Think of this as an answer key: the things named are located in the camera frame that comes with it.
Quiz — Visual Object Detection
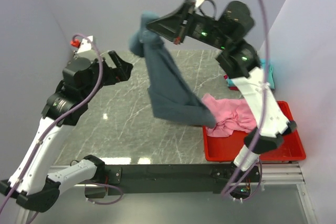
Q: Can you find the slate blue t shirt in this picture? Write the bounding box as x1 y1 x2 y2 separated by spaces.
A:
129 11 216 127

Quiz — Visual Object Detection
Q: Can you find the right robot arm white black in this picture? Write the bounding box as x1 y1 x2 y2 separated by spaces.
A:
146 0 297 172

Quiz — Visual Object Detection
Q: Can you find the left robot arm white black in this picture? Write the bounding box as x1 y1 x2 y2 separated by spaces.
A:
1 51 133 212

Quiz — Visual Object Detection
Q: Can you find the teal green folded t shirt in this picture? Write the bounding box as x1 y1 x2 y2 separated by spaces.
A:
225 74 275 91

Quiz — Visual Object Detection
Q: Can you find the cyan folded t shirt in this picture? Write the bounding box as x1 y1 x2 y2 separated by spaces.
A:
260 59 273 75

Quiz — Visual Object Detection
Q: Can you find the pink t shirt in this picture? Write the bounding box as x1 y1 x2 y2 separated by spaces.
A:
202 93 257 137

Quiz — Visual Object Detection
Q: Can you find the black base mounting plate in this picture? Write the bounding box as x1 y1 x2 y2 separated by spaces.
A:
73 163 263 196

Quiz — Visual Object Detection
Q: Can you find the red plastic bin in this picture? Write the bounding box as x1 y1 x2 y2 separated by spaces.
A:
202 100 307 162

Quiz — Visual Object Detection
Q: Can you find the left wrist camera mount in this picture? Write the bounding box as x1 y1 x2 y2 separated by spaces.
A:
70 36 96 55

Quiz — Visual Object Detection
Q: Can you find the aluminium extrusion rail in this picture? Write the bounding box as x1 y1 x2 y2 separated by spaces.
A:
15 162 305 223

